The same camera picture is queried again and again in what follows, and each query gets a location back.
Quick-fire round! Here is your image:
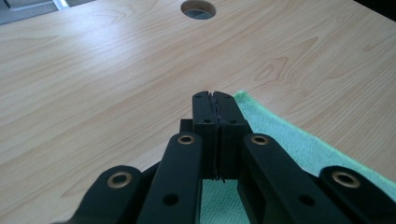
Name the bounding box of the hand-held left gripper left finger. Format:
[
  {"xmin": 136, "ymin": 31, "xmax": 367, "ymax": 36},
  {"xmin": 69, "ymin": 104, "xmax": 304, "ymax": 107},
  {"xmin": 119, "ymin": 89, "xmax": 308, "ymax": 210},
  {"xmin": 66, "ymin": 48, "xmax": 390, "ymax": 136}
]
[{"xmin": 179, "ymin": 91, "xmax": 219, "ymax": 182}]

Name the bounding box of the green cloth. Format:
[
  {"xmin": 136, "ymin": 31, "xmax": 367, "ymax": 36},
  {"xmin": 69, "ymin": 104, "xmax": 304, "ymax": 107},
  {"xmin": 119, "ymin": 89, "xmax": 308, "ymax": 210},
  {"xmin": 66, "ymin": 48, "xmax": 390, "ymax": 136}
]
[{"xmin": 199, "ymin": 90, "xmax": 396, "ymax": 224}]

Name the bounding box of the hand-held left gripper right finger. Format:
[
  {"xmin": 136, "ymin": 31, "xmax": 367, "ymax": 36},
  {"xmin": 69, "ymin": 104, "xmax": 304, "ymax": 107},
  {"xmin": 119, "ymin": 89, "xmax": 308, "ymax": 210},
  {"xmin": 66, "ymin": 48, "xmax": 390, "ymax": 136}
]
[{"xmin": 213, "ymin": 91, "xmax": 254, "ymax": 183}]

